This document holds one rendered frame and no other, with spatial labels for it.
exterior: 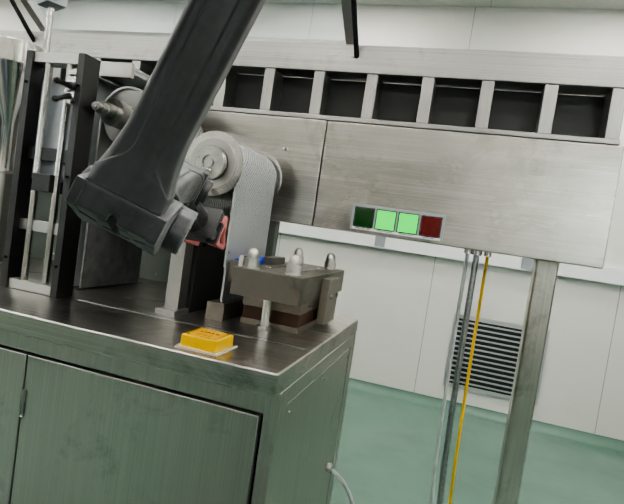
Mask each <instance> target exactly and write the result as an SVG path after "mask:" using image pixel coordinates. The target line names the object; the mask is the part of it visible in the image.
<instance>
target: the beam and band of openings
mask: <svg viewBox="0 0 624 504"><path fill-rule="evenodd" d="M32 33H33V35H34V37H35V41H37V42H34V43H33V42H32V41H31V39H30V37H29V35H28V34H27V32H26V31H18V30H0V35H1V36H8V37H13V38H17V39H21V40H24V41H27V42H30V43H33V44H35V45H38V46H40V47H41V48H43V44H44V35H45V32H42V31H32ZM169 38H170V37H161V36H137V35H113V34H89V33H66V32H52V35H51V44H50V52H49V53H67V54H79V53H86V54H88V55H90V56H92V57H94V58H96V59H97V60H99V61H108V62H125V63H133V64H135V68H137V69H139V70H140V71H142V72H144V73H146V74H148V75H150V76H151V74H152V72H153V70H154V68H155V66H156V64H157V62H158V60H159V58H160V56H161V54H162V52H163V50H164V48H165V46H166V44H167V42H168V40H169ZM351 57H354V45H351V44H327V43H303V42H280V41H256V40H245V42H244V44H243V46H242V47H241V49H240V51H239V53H238V55H237V57H236V59H235V61H234V63H233V65H232V67H231V69H230V70H229V72H228V74H227V76H226V78H225V80H224V82H223V84H222V86H221V88H220V90H219V91H218V93H217V95H216V97H215V99H214V101H213V103H212V105H211V107H210V109H209V110H210V111H221V112H233V113H244V114H256V115H268V116H279V117H291V118H302V119H314V120H326V121H327V122H328V121H337V122H349V123H360V124H372V125H384V126H395V127H407V128H418V129H430V130H442V131H453V132H465V133H476V134H488V135H500V136H511V137H523V138H534V139H546V140H558V141H569V142H581V143H592V144H604V145H616V146H619V145H620V140H619V136H620V131H621V125H622V120H623V114H624V56H613V55H589V54H565V53H541V52H517V51H494V50H470V49H446V48H422V47H399V46H375V45H359V58H357V59H355V58H351ZM246 74H247V75H246ZM262 75H263V76H262ZM293 77H295V78H293ZM309 78H311V79H309ZM341 80H343V81H341ZM357 81H359V82H357ZM389 83H391V84H389ZM405 84H406V85H405ZM421 85H422V86H421ZM437 86H438V87H437ZM453 87H454V88H453ZM469 88H470V89H469ZM501 90H502V91H501ZM517 91H518V92H517ZM533 92H534V93H533ZM565 94H566V95H565ZM581 95H582V96H581ZM597 96H598V97H597Z"/></svg>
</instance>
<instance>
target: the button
mask: <svg viewBox="0 0 624 504"><path fill-rule="evenodd" d="M233 338H234V335H232V334H228V333H223V332H219V331H214V330H210V329H205V328H199V329H195V330H192V331H189V332H186V333H182V335H181V343H180V345H181V346H186V347H190V348H194V349H198V350H203V351H207V352H211V353H218V352H220V351H222V350H225V349H227V348H229V347H232V345H233Z"/></svg>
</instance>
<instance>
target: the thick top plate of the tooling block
mask: <svg viewBox="0 0 624 504"><path fill-rule="evenodd" d="M287 264H288V262H285V264H279V265H267V264H259V268H260V269H249V268H245V267H242V266H234V267H233V273H232V281H231V288H230V293H231V294H236V295H241V296H246V297H252V298H257V299H262V300H267V301H272V302H277V303H282V304H287V305H292V306H301V305H304V304H307V303H309V302H312V301H315V300H318V299H320V293H321V286H322V279H324V278H328V277H339V278H340V280H339V287H338V292H340V291H342V284H343V277H344V270H340V269H336V270H330V269H325V268H323V267H322V266H316V265H311V264H305V263H304V264H301V265H300V266H301V267H302V268H301V276H292V275H287V274H285V272H286V266H287Z"/></svg>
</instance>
